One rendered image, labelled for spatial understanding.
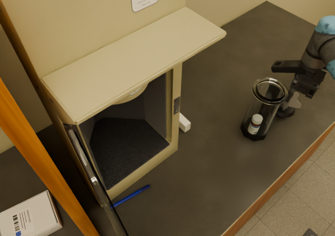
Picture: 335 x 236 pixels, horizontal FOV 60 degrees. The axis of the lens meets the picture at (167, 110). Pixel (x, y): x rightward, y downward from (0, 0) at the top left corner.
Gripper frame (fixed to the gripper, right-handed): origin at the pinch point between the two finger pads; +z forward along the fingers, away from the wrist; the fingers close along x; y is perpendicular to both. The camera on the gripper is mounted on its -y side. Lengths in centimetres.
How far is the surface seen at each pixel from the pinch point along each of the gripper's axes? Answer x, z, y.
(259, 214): 0, 101, 16
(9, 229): -89, 3, -48
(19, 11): -67, -61, -32
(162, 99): -40, -21, -28
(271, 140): -15.2, 6.8, 2.3
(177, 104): -39, -20, -24
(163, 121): -40, -10, -28
